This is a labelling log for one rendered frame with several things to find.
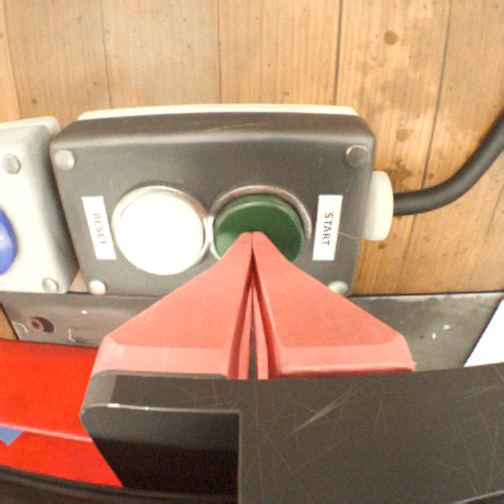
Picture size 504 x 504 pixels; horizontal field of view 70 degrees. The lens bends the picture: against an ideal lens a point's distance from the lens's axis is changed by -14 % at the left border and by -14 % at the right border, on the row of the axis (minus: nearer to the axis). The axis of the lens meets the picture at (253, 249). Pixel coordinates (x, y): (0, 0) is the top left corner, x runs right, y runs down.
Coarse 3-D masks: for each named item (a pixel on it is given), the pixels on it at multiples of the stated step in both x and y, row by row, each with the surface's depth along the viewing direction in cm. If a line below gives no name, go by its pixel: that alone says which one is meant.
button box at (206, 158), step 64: (64, 128) 13; (128, 128) 12; (192, 128) 12; (256, 128) 12; (320, 128) 12; (64, 192) 13; (128, 192) 13; (192, 192) 13; (256, 192) 13; (320, 192) 13; (384, 192) 14; (448, 192) 15; (320, 256) 14
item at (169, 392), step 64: (192, 320) 6; (128, 384) 5; (192, 384) 5; (256, 384) 5; (320, 384) 5; (384, 384) 5; (448, 384) 5; (128, 448) 5; (192, 448) 5; (256, 448) 4; (320, 448) 4; (384, 448) 4; (448, 448) 4
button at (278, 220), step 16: (224, 208) 13; (240, 208) 12; (256, 208) 12; (272, 208) 12; (288, 208) 13; (224, 224) 13; (240, 224) 13; (256, 224) 13; (272, 224) 13; (288, 224) 13; (224, 240) 13; (272, 240) 13; (288, 240) 13; (288, 256) 13
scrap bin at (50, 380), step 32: (0, 352) 21; (32, 352) 21; (64, 352) 22; (96, 352) 22; (0, 384) 19; (32, 384) 20; (64, 384) 20; (0, 416) 18; (32, 416) 18; (64, 416) 18; (0, 448) 27; (32, 448) 27; (64, 448) 28; (96, 448) 28; (96, 480) 26
